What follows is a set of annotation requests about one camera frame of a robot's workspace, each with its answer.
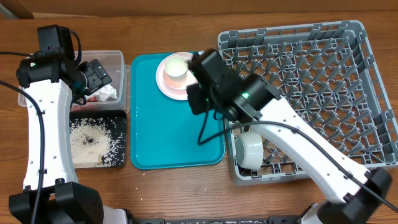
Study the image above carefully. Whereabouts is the white plate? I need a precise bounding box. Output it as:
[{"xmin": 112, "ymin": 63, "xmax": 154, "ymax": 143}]
[{"xmin": 155, "ymin": 52, "xmax": 193, "ymax": 101}]

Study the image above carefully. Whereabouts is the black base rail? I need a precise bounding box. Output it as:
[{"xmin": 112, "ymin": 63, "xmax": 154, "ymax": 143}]
[{"xmin": 102, "ymin": 211, "xmax": 304, "ymax": 224}]

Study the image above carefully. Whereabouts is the white napkin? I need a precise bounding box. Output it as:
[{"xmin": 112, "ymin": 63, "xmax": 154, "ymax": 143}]
[{"xmin": 88, "ymin": 84, "xmax": 118, "ymax": 101}]

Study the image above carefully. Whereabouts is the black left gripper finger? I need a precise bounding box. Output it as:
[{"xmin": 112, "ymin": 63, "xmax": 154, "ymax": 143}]
[
  {"xmin": 78, "ymin": 61, "xmax": 99, "ymax": 95},
  {"xmin": 89, "ymin": 59, "xmax": 112, "ymax": 89}
]

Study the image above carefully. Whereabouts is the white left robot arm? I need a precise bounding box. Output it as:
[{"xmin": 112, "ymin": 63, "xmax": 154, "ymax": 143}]
[{"xmin": 9, "ymin": 25, "xmax": 112, "ymax": 223}]

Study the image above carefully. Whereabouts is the red snack wrapper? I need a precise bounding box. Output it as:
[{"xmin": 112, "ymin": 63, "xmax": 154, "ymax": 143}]
[{"xmin": 86, "ymin": 96, "xmax": 98, "ymax": 103}]

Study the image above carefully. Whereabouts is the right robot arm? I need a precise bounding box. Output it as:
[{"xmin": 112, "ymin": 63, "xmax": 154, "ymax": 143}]
[{"xmin": 187, "ymin": 49, "xmax": 392, "ymax": 223}]

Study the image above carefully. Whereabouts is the pink bowl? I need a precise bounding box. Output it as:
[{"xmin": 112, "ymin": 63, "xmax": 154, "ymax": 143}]
[{"xmin": 164, "ymin": 69, "xmax": 197, "ymax": 90}]

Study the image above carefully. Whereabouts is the cream cup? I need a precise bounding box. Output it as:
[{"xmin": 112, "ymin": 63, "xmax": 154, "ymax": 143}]
[{"xmin": 164, "ymin": 55, "xmax": 188, "ymax": 80}]

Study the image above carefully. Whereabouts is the black plastic tray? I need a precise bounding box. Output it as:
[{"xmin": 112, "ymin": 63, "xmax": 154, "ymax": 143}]
[{"xmin": 68, "ymin": 109, "xmax": 127, "ymax": 169}]

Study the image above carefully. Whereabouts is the teal serving tray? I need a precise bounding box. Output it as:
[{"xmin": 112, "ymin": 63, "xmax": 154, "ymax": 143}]
[{"xmin": 131, "ymin": 54, "xmax": 226, "ymax": 170}]

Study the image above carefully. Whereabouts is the white rice pile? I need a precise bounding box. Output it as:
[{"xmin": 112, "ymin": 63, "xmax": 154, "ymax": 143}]
[{"xmin": 69, "ymin": 118, "xmax": 125, "ymax": 167}]

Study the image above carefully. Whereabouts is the clear plastic bin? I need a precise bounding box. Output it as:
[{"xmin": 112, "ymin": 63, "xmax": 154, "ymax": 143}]
[{"xmin": 18, "ymin": 50, "xmax": 127, "ymax": 119}]

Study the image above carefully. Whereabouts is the grey dish rack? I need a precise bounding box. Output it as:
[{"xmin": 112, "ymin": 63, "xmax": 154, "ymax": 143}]
[{"xmin": 218, "ymin": 20, "xmax": 397, "ymax": 169}]

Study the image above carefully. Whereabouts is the grey bowl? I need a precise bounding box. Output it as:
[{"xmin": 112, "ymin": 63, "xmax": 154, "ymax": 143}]
[{"xmin": 235, "ymin": 131, "xmax": 264, "ymax": 170}]

